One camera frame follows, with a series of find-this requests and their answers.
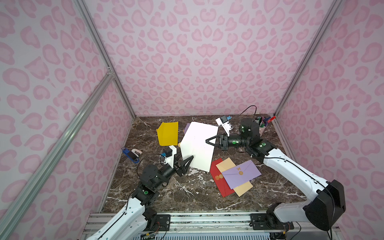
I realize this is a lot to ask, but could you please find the white envelope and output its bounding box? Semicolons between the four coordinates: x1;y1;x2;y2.
180;122;219;172

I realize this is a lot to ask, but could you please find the yellow envelope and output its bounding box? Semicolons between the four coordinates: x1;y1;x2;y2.
157;122;179;147

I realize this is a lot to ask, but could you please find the purple envelope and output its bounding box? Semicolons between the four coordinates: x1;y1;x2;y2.
183;123;191;134
222;160;262;189

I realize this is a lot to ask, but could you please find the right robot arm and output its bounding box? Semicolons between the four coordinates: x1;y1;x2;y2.
206;116;346;232

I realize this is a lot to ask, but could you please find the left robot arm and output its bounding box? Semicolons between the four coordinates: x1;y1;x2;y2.
88;156;194;240

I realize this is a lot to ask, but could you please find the beige envelope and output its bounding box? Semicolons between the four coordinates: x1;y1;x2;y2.
216;158;255;197

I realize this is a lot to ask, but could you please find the red envelope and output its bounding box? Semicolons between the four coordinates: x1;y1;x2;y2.
210;158;235;198

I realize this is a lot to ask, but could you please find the pink pen cup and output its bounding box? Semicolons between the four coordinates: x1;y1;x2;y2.
259;121;266;136

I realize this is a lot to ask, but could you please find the blue stapler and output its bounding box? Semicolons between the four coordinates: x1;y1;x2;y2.
122;147;143;164

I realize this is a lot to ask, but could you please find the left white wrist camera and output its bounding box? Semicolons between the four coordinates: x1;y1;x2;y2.
161;146;177;168

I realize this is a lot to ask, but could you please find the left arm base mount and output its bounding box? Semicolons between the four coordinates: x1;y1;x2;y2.
142;208;171;232

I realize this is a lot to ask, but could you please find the aluminium front rail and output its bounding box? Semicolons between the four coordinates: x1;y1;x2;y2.
79;211;344;240

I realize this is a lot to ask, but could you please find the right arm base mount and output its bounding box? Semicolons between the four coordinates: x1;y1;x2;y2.
250;204;294;232

